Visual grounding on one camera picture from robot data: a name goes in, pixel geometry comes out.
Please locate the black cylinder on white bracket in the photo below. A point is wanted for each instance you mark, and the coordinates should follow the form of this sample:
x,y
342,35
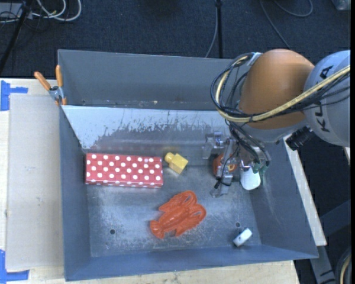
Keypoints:
x,y
299,138

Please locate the grey metal bin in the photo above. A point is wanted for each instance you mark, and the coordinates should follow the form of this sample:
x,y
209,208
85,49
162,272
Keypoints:
x,y
130,217

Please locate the yellow toy block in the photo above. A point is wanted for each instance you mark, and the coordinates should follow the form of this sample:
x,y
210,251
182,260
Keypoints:
x,y
177,162

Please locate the small white cylinder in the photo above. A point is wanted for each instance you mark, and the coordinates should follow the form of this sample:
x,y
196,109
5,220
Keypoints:
x,y
242,237

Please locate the red box with white dots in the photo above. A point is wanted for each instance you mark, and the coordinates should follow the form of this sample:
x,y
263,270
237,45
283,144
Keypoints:
x,y
124,170

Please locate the white cup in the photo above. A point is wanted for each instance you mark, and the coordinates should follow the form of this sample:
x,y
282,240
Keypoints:
x,y
250,180

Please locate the orange round toy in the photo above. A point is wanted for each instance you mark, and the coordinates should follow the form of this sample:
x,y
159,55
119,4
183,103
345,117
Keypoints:
x,y
216,162

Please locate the orange toy lobster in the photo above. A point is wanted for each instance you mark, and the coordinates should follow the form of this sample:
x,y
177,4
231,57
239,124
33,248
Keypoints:
x,y
179,214

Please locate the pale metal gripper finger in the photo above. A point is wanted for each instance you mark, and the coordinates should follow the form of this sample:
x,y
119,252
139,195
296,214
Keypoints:
x,y
207,149
222,189

